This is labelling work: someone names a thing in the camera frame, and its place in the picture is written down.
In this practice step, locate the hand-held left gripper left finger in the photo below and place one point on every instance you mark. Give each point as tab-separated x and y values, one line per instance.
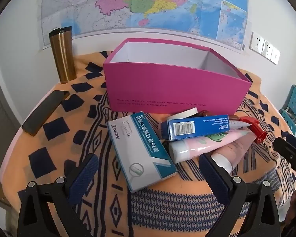
85	175

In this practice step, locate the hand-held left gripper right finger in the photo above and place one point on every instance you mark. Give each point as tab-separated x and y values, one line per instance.
212	175

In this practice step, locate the pink tube green print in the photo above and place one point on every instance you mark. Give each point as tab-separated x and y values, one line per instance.
199	144

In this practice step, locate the pink tube white cap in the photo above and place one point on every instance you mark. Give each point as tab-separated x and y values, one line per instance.
234	148

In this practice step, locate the white tube red cap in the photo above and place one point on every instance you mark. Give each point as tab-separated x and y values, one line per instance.
255	128

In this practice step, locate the blue medicine box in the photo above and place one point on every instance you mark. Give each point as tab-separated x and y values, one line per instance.
202	127

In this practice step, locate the white teal medicine box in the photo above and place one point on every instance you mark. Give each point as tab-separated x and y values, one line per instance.
140	150

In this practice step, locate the small brown bottle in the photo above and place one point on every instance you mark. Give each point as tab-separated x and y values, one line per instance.
205	113

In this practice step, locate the pink cardboard box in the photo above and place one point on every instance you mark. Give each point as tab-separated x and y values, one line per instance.
172	88

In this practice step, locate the orange patterned blanket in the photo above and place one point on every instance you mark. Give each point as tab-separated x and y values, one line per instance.
93	133

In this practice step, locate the gold tumbler black lid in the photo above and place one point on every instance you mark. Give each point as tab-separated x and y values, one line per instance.
63	54

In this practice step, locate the white wall socket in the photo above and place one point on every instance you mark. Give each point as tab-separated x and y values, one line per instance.
267	50
256	42

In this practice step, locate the colourful wall map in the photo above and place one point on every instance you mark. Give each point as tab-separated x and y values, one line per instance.
143	5

